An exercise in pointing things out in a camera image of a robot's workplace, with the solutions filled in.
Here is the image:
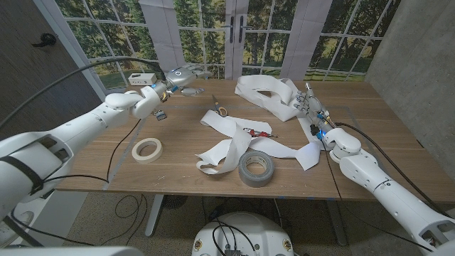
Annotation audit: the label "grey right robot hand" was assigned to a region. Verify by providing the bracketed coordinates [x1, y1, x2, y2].
[293, 82, 337, 140]

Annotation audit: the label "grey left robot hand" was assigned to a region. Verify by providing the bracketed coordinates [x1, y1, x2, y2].
[164, 63, 213, 97]

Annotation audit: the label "scissors with beige grey handles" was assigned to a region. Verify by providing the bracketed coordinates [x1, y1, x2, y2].
[212, 94, 228, 117]

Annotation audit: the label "long white receipt paper strip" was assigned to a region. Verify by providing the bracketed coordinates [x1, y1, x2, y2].
[195, 74, 322, 176]

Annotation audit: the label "white power box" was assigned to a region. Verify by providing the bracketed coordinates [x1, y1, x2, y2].
[127, 73, 159, 87]

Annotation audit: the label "beige masking tape roll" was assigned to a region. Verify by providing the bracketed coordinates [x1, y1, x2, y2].
[131, 137, 164, 164]

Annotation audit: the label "printed window forest backdrop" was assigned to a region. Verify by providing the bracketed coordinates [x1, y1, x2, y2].
[33, 0, 402, 102]

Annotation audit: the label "grey table leg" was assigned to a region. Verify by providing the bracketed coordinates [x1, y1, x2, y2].
[326, 198, 348, 247]

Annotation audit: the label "black round floor object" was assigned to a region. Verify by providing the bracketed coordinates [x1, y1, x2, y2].
[162, 194, 188, 210]

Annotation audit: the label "white robot torso base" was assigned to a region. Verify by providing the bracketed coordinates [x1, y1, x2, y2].
[191, 212, 294, 256]

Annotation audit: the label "white table leg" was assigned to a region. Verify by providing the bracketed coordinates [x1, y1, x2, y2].
[144, 193, 165, 238]

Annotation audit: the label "white floor board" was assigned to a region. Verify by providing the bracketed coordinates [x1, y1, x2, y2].
[19, 190, 89, 248]

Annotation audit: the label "white robot torso edge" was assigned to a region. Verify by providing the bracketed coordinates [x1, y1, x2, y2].
[0, 246, 145, 256]

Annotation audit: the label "thin black right wrist wire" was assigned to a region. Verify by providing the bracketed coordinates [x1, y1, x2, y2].
[323, 147, 434, 252]

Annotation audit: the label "thin black wrist wire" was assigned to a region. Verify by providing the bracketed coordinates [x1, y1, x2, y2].
[323, 147, 434, 252]
[42, 119, 142, 184]

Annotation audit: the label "grey duct tape roll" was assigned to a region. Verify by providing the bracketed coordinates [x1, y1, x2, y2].
[237, 149, 276, 188]

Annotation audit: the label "thin black left wrist wire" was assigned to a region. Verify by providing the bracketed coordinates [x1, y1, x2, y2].
[42, 119, 142, 184]

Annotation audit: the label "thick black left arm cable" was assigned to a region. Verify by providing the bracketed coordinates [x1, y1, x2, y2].
[0, 56, 167, 129]

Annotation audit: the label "thin black floor cables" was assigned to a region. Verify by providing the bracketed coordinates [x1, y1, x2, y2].
[102, 193, 157, 248]

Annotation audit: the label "black torso cable bundle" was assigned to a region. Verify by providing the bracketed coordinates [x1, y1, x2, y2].
[208, 218, 257, 256]

